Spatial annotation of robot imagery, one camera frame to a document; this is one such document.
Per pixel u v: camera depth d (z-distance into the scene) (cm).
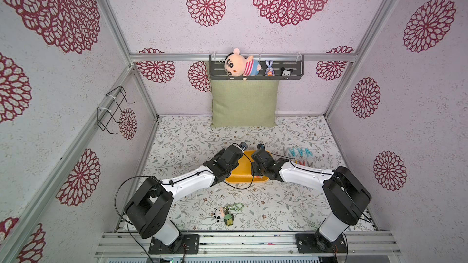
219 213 80
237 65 85
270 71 90
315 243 66
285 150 103
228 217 80
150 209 43
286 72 92
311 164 97
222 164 65
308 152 103
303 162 98
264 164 70
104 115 73
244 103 100
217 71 92
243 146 75
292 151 103
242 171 93
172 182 48
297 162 98
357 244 75
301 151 103
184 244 73
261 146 83
